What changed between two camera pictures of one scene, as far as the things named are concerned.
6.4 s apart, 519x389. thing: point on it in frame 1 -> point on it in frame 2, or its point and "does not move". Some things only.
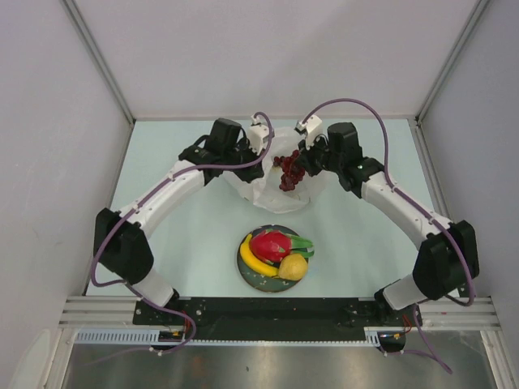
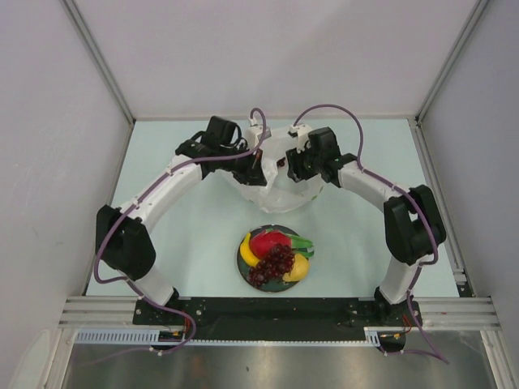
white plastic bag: (267, 193) does not move
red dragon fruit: (272, 245) does not move
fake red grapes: (293, 170) -> (278, 262)
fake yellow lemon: (293, 267) does not move
